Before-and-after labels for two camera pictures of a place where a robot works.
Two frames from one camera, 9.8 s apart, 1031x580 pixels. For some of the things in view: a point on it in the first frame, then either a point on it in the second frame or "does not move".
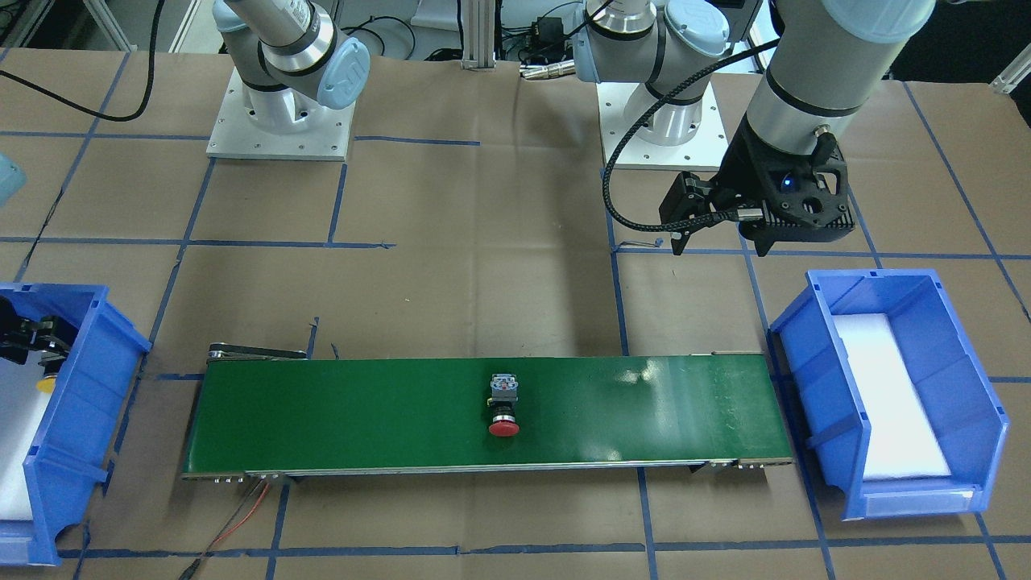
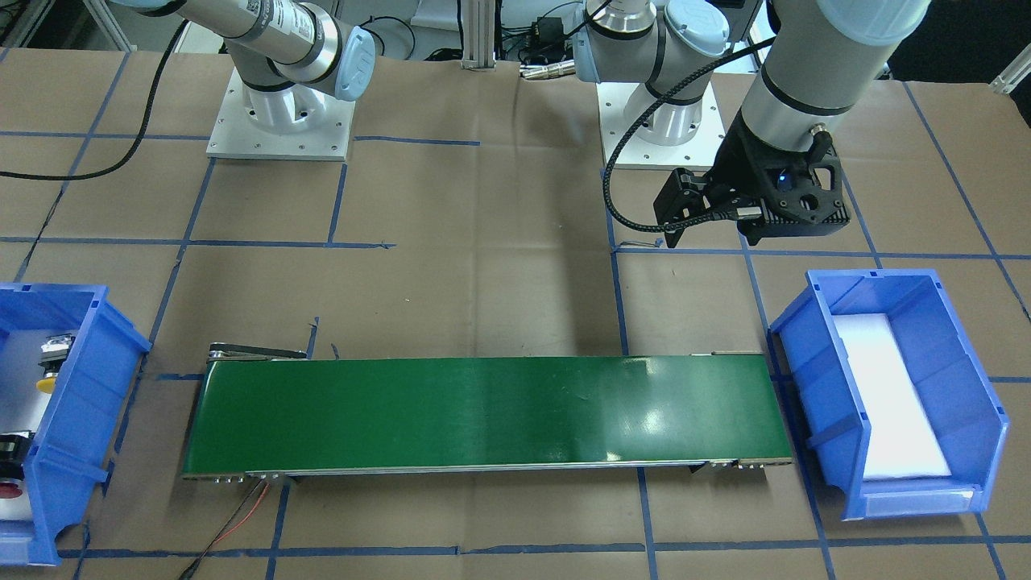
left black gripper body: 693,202 does not move
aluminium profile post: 478,22 does not move
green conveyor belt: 265,411 does not move
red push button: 503,403 -> 14,449
